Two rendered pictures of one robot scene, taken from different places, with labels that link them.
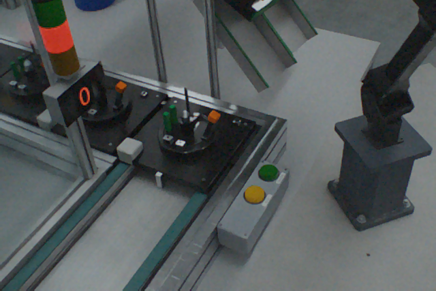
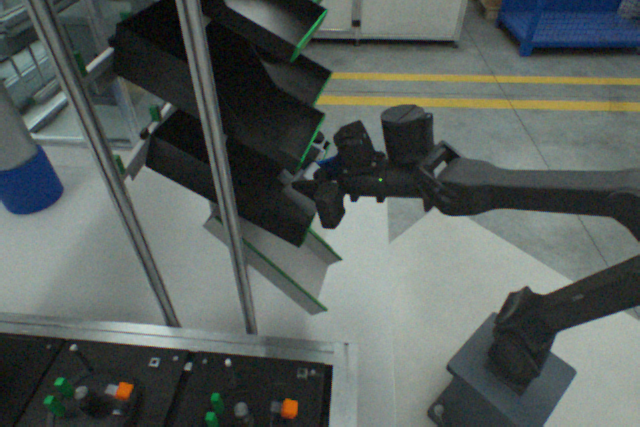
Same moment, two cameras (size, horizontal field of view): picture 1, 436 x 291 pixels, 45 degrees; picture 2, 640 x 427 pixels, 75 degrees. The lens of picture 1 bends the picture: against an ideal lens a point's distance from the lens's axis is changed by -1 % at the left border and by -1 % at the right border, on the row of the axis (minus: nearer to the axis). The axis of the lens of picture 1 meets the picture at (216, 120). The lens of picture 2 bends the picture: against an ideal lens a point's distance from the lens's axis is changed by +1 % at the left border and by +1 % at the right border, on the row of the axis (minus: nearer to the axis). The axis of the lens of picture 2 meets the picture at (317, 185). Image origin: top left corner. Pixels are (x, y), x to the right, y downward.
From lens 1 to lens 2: 0.64 m
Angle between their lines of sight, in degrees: 20
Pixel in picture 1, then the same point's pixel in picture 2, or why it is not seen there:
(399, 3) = (333, 112)
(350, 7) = not seen: hidden behind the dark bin
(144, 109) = (163, 390)
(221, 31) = (252, 257)
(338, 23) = not seen: hidden behind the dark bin
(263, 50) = (300, 255)
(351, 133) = (475, 375)
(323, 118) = (375, 307)
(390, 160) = (546, 412)
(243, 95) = (273, 298)
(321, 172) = (409, 391)
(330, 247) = not seen: outside the picture
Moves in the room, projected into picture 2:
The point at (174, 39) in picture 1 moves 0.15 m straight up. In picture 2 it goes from (159, 234) to (145, 194)
